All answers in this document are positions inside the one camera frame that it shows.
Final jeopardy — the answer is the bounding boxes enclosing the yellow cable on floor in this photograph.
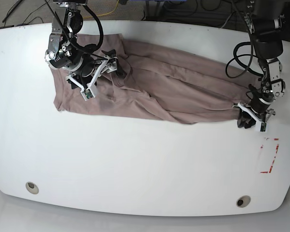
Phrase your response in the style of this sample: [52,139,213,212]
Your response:
[84,0,119,19]

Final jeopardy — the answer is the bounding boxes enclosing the right table grommet hole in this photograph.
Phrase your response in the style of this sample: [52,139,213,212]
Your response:
[236,195,251,208]

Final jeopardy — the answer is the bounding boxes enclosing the table grommet hole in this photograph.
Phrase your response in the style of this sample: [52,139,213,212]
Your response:
[236,195,251,208]
[26,182,39,195]

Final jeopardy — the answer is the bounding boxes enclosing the mauve t-shirt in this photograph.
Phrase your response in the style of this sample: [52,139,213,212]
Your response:
[52,34,260,124]

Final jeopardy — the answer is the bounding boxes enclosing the black floor cable left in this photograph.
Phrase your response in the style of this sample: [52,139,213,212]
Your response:
[2,0,50,25]

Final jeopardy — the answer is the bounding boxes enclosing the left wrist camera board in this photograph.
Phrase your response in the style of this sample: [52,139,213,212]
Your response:
[255,121,268,132]

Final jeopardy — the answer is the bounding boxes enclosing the left table grommet hole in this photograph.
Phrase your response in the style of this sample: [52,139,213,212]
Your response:
[26,182,39,195]

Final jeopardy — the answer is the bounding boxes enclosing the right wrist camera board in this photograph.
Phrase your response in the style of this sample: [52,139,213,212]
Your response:
[81,89,96,101]

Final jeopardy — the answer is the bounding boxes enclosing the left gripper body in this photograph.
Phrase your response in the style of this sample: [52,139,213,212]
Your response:
[233,102,276,132]

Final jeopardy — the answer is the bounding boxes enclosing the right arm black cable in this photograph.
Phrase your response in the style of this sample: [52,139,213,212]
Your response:
[82,4,104,55]

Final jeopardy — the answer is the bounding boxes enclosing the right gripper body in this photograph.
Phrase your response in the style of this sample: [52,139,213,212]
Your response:
[65,49,117,93]

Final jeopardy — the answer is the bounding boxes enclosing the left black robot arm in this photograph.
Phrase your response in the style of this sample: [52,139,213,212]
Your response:
[233,0,286,132]

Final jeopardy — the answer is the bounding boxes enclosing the red tape rectangle marking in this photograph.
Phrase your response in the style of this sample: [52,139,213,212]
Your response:
[258,137,280,174]

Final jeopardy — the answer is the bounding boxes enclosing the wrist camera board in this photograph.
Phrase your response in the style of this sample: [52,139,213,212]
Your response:
[255,121,268,132]
[81,89,96,101]

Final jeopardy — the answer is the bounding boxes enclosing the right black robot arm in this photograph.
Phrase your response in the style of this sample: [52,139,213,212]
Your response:
[45,0,124,100]

